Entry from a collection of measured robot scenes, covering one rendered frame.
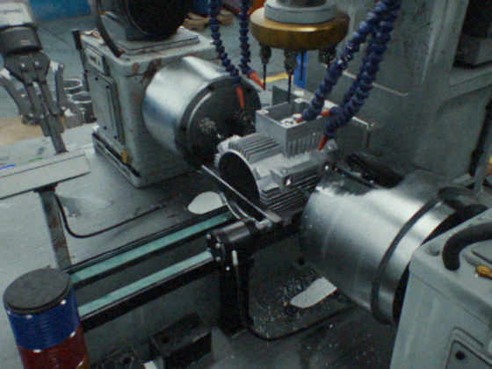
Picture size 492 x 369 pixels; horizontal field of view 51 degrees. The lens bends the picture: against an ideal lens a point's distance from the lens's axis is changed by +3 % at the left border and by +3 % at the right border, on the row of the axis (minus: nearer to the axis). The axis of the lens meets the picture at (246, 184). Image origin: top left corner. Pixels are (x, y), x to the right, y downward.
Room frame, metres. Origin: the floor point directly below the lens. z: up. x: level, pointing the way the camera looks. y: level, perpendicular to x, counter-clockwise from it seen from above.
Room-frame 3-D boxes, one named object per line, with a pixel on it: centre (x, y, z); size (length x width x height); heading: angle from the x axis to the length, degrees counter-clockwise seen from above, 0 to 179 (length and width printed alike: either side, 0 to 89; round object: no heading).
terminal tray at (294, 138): (0.95, -0.10, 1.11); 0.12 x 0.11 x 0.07; 125
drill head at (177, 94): (1.22, 0.14, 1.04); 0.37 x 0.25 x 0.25; 35
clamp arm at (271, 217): (0.84, 0.01, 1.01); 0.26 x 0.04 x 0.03; 36
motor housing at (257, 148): (0.93, -0.06, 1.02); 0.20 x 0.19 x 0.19; 125
